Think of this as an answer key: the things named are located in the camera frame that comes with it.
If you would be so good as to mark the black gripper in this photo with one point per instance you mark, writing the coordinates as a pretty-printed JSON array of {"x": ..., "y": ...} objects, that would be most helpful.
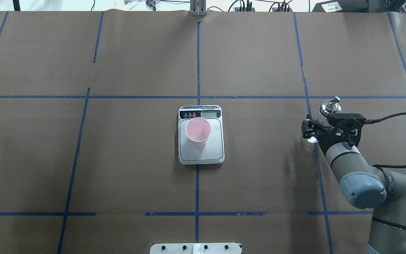
[{"x": 326, "y": 139}]

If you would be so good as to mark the glass sauce bottle steel spout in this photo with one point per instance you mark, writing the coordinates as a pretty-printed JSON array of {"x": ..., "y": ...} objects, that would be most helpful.
[{"x": 327, "y": 107}]

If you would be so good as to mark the pink plastic cup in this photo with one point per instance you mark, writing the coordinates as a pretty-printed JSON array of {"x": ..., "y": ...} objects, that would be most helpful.
[{"x": 198, "y": 131}]

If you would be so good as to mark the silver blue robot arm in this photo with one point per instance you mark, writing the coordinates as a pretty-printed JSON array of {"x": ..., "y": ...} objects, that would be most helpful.
[{"x": 377, "y": 187}]

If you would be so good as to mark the silver digital kitchen scale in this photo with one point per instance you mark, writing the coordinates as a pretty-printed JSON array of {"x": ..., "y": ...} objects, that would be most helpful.
[{"x": 213, "y": 151}]

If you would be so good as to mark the black box white label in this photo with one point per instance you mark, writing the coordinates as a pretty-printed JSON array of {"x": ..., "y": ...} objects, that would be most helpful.
[{"x": 348, "y": 6}]

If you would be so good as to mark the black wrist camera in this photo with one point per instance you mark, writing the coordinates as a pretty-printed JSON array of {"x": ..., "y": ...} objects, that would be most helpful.
[{"x": 335, "y": 119}]

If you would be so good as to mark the aluminium frame post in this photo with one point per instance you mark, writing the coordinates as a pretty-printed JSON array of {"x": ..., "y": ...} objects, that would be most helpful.
[{"x": 198, "y": 8}]

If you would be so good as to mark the white column base plate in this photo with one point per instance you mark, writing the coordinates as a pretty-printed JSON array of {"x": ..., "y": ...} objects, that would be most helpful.
[{"x": 197, "y": 248}]

